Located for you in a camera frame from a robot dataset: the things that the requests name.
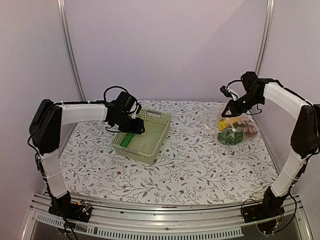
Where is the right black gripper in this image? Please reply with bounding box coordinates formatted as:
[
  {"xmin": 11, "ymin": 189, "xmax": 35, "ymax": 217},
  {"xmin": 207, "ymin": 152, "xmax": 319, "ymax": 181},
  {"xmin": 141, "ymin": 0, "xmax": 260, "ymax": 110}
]
[{"xmin": 222, "ymin": 91, "xmax": 264, "ymax": 117}]

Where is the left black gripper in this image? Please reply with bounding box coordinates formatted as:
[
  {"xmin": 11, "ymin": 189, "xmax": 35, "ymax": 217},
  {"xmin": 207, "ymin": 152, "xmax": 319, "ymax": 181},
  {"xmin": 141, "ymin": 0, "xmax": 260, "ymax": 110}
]
[{"xmin": 113, "ymin": 112, "xmax": 145, "ymax": 134}]

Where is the yellow lemon toy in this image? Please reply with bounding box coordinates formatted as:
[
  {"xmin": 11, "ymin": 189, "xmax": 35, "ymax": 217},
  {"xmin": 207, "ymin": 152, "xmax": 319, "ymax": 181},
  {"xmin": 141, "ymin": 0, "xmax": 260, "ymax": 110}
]
[{"xmin": 218, "ymin": 119, "xmax": 228, "ymax": 131}]

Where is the clear zip top bag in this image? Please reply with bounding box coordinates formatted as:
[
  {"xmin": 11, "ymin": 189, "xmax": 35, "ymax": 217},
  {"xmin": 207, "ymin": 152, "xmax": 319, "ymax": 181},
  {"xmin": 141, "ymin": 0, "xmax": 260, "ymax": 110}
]
[{"xmin": 202, "ymin": 109, "xmax": 259, "ymax": 146}]

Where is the bok choy toy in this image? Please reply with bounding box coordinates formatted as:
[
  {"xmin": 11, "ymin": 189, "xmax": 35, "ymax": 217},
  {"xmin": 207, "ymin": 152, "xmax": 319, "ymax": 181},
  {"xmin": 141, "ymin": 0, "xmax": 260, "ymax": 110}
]
[{"xmin": 217, "ymin": 128, "xmax": 244, "ymax": 145}]

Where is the green cucumber toy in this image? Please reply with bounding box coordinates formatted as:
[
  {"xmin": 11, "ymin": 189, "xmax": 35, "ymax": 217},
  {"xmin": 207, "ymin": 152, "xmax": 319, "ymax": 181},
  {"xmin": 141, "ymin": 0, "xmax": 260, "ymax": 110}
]
[{"xmin": 120, "ymin": 133, "xmax": 135, "ymax": 148}]

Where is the brown potato toy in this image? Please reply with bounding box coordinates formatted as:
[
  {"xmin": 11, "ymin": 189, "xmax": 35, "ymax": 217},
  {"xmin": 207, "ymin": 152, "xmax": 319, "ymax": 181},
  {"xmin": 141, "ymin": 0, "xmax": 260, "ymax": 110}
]
[{"xmin": 243, "ymin": 124, "xmax": 258, "ymax": 138}]

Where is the beige perforated plastic basket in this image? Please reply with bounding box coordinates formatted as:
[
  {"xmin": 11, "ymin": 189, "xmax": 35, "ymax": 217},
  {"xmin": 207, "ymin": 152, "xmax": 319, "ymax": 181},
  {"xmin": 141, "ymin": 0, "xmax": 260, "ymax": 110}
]
[{"xmin": 112, "ymin": 109, "xmax": 172, "ymax": 165}]

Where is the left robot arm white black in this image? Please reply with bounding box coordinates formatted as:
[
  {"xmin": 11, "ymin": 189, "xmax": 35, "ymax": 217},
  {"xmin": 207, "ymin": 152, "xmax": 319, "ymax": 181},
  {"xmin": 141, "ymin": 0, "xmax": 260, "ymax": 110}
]
[{"xmin": 27, "ymin": 90, "xmax": 145, "ymax": 217}]

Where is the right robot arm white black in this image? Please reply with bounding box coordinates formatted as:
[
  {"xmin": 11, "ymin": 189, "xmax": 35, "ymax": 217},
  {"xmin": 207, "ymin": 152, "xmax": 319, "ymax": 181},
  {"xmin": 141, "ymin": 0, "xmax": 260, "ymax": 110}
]
[{"xmin": 220, "ymin": 71, "xmax": 320, "ymax": 218}]

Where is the floral tablecloth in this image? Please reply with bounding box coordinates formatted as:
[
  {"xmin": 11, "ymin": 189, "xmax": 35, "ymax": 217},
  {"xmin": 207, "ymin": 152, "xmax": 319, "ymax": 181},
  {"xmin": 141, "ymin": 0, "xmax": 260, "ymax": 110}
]
[{"xmin": 59, "ymin": 100, "xmax": 278, "ymax": 205}]

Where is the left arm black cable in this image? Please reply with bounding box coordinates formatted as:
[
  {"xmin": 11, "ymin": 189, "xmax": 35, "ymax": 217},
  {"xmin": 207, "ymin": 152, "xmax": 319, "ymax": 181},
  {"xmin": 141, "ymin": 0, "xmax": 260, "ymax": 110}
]
[{"xmin": 103, "ymin": 85, "xmax": 131, "ymax": 106}]

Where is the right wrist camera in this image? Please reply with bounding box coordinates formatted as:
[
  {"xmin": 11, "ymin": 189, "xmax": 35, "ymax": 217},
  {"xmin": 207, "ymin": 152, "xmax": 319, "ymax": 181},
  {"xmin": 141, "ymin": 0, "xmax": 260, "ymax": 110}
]
[{"xmin": 219, "ymin": 85, "xmax": 239, "ymax": 101}]

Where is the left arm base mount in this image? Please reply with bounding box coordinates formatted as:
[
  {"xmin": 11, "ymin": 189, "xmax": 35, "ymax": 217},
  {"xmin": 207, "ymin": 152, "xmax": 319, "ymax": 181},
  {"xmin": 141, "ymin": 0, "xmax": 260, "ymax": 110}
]
[{"xmin": 48, "ymin": 197, "xmax": 92, "ymax": 223}]

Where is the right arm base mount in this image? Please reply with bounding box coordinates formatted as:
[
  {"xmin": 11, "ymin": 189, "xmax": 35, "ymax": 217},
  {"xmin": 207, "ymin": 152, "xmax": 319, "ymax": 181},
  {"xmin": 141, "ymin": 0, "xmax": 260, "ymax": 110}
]
[{"xmin": 240, "ymin": 198, "xmax": 285, "ymax": 235}]

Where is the aluminium front rail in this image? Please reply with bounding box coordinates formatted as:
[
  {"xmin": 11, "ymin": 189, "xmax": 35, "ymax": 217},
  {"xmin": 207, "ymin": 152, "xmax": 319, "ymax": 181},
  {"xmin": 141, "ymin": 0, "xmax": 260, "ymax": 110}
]
[{"xmin": 21, "ymin": 193, "xmax": 314, "ymax": 240}]

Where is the right aluminium frame post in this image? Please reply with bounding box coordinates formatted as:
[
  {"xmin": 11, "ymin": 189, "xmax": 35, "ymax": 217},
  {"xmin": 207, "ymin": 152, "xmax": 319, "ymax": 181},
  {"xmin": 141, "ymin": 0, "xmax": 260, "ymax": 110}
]
[{"xmin": 255, "ymin": 0, "xmax": 275, "ymax": 76}]

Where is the aluminium frame post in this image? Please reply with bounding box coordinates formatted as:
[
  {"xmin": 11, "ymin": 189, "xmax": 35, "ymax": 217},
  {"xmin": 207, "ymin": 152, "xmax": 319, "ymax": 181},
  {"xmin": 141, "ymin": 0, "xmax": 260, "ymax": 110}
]
[
  {"xmin": 56, "ymin": 0, "xmax": 87, "ymax": 101},
  {"xmin": 255, "ymin": 0, "xmax": 275, "ymax": 76}
]

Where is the left aluminium frame post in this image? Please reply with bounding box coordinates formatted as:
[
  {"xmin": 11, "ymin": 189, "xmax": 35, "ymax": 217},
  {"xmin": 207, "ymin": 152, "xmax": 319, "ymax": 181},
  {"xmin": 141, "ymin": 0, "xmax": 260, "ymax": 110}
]
[{"xmin": 56, "ymin": 0, "xmax": 87, "ymax": 101}]

